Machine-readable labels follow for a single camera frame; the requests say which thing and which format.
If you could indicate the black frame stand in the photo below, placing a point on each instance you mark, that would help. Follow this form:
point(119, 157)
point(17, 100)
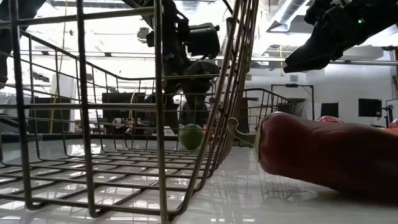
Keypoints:
point(292, 85)

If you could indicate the black tripod stand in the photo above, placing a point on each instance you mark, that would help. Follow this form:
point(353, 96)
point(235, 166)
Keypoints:
point(388, 113)

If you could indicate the black aluminium table frame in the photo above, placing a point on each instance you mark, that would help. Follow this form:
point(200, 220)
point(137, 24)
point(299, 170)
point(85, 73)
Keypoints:
point(93, 137)

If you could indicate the large black monitor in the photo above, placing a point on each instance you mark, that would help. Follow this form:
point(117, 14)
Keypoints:
point(370, 107)

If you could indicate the silver ceiling duct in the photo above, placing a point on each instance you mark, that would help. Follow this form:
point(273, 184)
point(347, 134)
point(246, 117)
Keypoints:
point(289, 12)

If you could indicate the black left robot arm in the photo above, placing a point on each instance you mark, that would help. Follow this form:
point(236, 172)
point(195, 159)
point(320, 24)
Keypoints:
point(174, 18)

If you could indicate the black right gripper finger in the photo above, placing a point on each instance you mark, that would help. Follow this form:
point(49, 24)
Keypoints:
point(314, 56)

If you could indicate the green lime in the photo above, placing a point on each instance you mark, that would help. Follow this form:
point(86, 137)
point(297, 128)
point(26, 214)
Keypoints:
point(191, 137)

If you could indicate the small black monitor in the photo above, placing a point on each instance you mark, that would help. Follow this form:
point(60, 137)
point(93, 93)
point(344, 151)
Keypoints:
point(329, 109)

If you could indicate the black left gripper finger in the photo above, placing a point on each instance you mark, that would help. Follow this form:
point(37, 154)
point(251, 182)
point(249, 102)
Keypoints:
point(196, 109)
point(171, 112)

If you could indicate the red pepper with green top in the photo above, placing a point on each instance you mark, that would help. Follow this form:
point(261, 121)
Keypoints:
point(326, 152)

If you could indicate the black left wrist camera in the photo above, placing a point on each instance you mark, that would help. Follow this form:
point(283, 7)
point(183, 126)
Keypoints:
point(203, 40)

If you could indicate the black overhead camera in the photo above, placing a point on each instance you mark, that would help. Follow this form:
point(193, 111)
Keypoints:
point(143, 34)

